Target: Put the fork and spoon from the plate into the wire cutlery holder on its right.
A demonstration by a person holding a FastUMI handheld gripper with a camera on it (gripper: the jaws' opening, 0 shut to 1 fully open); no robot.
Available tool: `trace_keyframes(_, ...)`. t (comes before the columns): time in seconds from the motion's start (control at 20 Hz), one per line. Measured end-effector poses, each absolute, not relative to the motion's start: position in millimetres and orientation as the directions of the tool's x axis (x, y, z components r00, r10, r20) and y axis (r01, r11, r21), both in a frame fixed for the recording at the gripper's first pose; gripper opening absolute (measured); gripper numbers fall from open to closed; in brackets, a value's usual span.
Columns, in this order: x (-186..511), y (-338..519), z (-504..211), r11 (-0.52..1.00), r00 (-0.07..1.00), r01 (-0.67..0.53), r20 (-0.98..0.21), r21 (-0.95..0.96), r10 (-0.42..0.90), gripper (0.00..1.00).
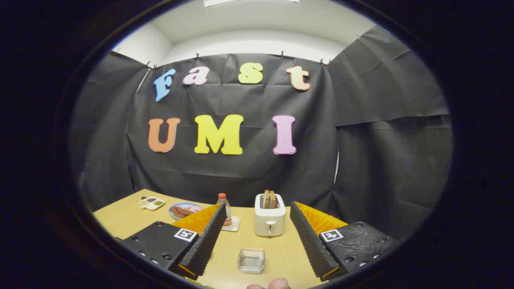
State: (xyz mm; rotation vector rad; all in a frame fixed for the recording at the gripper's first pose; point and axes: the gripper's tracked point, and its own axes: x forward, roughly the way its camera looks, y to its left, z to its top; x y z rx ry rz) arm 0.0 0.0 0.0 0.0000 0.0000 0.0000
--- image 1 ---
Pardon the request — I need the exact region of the ceiling light panel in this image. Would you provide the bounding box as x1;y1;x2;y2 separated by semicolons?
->
203;0;300;7

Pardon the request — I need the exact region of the small white square tray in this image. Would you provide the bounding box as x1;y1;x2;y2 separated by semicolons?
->
221;216;241;232

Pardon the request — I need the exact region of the white toaster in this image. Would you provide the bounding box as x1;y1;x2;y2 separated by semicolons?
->
254;193;286;237

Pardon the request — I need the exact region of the white divided sauce dish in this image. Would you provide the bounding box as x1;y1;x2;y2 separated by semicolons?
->
139;196;165;211

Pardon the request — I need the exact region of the clear red-capped water bottle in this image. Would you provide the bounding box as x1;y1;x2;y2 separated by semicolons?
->
217;193;233;228

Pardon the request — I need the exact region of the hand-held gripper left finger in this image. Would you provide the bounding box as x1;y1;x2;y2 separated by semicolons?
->
114;201;228;281

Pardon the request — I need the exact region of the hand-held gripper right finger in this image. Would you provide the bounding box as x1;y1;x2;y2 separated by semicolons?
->
289;201;400;281

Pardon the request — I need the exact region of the blue patterned plate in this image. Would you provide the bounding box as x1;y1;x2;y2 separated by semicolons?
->
169;202;202;221

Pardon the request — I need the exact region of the metal wire basket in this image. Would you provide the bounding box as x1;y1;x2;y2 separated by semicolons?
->
237;248;266;274

